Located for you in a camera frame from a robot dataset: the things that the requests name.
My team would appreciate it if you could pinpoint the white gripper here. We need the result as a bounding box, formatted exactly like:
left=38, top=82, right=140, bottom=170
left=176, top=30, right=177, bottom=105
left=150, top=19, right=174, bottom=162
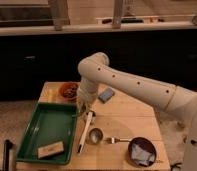
left=77, top=78, right=98, bottom=115

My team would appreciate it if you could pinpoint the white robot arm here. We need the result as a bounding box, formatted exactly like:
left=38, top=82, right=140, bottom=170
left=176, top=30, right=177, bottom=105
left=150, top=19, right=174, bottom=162
left=77, top=52, right=197, bottom=171

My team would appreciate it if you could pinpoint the green plastic tray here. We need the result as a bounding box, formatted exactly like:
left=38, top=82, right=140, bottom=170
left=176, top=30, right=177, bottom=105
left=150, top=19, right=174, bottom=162
left=16, top=103, right=77, bottom=165

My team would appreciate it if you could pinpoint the red bowl with beans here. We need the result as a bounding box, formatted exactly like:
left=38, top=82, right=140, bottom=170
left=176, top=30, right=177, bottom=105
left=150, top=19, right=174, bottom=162
left=59, top=82, right=78, bottom=101

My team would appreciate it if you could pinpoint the blue sponge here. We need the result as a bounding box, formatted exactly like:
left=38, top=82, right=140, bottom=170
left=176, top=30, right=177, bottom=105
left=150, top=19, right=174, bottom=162
left=98, top=88, right=115, bottom=103

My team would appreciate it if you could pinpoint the silver fork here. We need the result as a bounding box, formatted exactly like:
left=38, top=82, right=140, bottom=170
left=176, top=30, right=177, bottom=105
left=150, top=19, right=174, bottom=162
left=105, top=137, right=131, bottom=144

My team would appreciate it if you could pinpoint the wooden block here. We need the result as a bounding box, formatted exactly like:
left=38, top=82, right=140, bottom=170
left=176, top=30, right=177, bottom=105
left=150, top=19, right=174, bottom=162
left=38, top=141, right=64, bottom=159

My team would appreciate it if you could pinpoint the dark bowl with cloth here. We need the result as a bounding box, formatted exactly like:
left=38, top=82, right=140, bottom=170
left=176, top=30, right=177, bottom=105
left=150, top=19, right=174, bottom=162
left=128, top=137, right=157, bottom=167

